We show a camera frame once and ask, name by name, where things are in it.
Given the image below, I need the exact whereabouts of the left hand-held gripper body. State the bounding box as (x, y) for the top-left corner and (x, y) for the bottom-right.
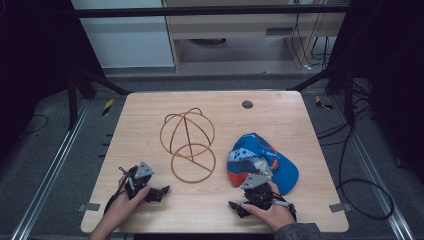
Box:
(119, 161), (156, 201)

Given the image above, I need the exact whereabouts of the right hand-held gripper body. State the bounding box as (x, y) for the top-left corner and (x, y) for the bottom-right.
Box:
(239, 172), (277, 212)

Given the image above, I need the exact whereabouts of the blue printed cap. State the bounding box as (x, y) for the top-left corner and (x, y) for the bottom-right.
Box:
(226, 132), (300, 197)

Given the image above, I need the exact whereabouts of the person's right hand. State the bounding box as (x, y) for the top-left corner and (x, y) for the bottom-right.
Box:
(241, 180), (297, 233)

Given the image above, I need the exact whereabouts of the person's left hand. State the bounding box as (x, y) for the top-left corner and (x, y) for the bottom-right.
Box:
(103, 177), (152, 228)

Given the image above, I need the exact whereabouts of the black yellow striped tape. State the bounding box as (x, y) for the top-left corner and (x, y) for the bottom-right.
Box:
(101, 98), (115, 117)
(314, 95), (335, 111)

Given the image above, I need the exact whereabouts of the white cabinet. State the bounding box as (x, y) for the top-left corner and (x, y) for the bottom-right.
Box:
(70, 0), (176, 70)

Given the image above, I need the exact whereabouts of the black curtain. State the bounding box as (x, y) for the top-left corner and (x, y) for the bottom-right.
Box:
(0, 0), (104, 164)
(328, 0), (424, 186)

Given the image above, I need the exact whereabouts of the light wooden desk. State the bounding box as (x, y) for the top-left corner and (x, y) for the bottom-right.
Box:
(161, 0), (352, 73)

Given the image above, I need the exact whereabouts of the left hand-held gripper cable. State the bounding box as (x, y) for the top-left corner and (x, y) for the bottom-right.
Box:
(103, 165), (130, 215)

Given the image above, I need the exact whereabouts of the hand-held gripper cable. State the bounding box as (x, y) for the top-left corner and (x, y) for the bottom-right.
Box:
(103, 165), (130, 215)
(272, 198), (298, 222)

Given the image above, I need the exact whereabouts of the right hand-held gripper cable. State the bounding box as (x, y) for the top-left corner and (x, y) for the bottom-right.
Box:
(272, 198), (298, 222)

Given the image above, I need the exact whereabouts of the golden wire hat stand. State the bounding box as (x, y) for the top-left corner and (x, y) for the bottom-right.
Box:
(159, 106), (217, 185)

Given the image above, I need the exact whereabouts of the grey table edge bracket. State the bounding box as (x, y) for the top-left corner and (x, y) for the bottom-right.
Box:
(77, 202), (101, 213)
(328, 202), (353, 214)

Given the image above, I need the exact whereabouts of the black looped floor cable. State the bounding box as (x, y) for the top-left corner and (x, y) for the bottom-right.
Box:
(316, 96), (396, 222)

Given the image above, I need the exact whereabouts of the metal floor rail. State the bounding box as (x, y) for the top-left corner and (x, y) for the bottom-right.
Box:
(9, 99), (92, 240)
(329, 94), (418, 240)

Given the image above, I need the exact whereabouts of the black frame stand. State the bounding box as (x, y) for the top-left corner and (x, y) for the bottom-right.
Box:
(65, 64), (133, 132)
(287, 63), (356, 127)

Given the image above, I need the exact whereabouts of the thin black floor cable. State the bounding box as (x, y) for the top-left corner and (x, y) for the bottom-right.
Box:
(20, 113), (50, 137)

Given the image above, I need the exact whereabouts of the bundle of desk cables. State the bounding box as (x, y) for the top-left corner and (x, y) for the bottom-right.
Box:
(290, 12), (332, 72)

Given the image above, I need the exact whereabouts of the black horizontal frame bar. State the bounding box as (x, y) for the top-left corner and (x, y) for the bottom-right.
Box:
(70, 4), (352, 19)

